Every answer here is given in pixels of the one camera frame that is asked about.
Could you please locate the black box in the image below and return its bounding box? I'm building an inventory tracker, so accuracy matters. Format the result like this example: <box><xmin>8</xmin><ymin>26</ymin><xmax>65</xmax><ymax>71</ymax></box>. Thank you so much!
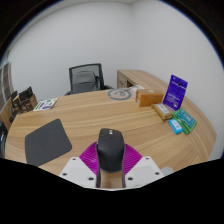
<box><xmin>18</xmin><ymin>86</ymin><xmax>34</xmax><ymax>101</ymax></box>

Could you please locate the black padded chair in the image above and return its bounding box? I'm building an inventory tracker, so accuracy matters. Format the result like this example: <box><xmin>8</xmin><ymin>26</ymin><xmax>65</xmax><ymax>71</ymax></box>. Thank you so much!
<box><xmin>0</xmin><ymin>121</ymin><xmax>8</xmax><ymax>159</ymax></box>

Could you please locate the green flat box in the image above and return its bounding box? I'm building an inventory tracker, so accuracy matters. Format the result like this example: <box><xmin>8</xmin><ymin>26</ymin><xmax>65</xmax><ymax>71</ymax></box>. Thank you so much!
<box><xmin>172</xmin><ymin>108</ymin><xmax>198</xmax><ymax>135</ymax></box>

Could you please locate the round grey desk grommet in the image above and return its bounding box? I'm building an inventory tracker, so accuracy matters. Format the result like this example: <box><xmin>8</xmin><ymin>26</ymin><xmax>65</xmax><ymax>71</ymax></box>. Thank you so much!
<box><xmin>160</xmin><ymin>166</ymin><xmax>175</xmax><ymax>177</ymax></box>

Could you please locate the dark brown printed box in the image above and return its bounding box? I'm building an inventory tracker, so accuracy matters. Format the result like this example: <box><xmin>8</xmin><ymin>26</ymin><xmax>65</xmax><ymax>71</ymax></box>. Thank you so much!
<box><xmin>20</xmin><ymin>94</ymin><xmax>38</xmax><ymax>113</ymax></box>

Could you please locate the small brown box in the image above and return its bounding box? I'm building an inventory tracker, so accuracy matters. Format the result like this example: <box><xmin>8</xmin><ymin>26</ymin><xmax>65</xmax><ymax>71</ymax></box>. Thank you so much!
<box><xmin>11</xmin><ymin>95</ymin><xmax>23</xmax><ymax>114</ymax></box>

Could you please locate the brown cardboard box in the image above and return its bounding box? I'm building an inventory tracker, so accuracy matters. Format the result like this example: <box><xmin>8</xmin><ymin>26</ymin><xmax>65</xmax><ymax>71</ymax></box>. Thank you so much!
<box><xmin>135</xmin><ymin>88</ymin><xmax>165</xmax><ymax>108</ymax></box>

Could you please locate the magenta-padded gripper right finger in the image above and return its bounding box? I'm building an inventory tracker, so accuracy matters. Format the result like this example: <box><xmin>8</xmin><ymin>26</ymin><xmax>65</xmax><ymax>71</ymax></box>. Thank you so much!
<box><xmin>121</xmin><ymin>143</ymin><xmax>165</xmax><ymax>189</ymax></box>

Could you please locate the wooden side desk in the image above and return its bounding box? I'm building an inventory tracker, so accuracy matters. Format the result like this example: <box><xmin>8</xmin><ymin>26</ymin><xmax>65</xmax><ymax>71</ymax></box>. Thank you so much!
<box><xmin>116</xmin><ymin>69</ymin><xmax>172</xmax><ymax>92</ymax></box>

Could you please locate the round grey disc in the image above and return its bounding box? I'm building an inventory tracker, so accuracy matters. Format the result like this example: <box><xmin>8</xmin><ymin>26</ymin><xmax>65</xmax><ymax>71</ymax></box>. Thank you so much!
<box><xmin>107</xmin><ymin>87</ymin><xmax>133</xmax><ymax>101</ymax></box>

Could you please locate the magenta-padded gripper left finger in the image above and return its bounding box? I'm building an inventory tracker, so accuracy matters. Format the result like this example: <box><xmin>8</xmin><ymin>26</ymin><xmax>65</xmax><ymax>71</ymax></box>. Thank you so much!
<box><xmin>59</xmin><ymin>141</ymin><xmax>102</xmax><ymax>189</ymax></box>

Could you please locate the wooden shelf unit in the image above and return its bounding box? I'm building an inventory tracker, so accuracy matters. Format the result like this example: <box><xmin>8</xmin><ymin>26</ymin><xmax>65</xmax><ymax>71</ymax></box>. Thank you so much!
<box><xmin>0</xmin><ymin>62</ymin><xmax>14</xmax><ymax>111</ymax></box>

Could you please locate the purple upright package card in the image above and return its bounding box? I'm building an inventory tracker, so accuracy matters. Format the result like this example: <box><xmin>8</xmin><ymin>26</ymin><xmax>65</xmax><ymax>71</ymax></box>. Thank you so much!
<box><xmin>162</xmin><ymin>74</ymin><xmax>189</xmax><ymax>112</ymax></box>

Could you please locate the dark grey computer mouse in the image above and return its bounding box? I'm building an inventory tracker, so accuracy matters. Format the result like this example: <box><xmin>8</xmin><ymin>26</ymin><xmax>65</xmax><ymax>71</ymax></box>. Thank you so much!
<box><xmin>95</xmin><ymin>128</ymin><xmax>127</xmax><ymax>174</ymax></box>

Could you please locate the small blue box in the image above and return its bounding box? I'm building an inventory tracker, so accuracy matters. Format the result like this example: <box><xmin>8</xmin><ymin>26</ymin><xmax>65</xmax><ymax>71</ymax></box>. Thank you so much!
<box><xmin>168</xmin><ymin>117</ymin><xmax>184</xmax><ymax>135</ymax></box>

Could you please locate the black mesh office chair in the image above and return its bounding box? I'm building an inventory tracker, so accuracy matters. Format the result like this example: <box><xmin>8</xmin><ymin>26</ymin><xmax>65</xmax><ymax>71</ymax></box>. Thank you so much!
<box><xmin>64</xmin><ymin>63</ymin><xmax>114</xmax><ymax>96</ymax></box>

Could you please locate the dark grey mouse pad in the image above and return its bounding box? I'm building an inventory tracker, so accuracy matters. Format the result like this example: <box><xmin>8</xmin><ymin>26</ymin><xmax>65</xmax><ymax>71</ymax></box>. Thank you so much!
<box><xmin>24</xmin><ymin>118</ymin><xmax>73</xmax><ymax>167</ymax></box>

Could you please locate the white green purple leaflet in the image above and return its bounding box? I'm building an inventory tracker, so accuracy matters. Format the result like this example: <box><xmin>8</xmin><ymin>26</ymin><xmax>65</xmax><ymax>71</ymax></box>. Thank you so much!
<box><xmin>32</xmin><ymin>97</ymin><xmax>60</xmax><ymax>112</ymax></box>

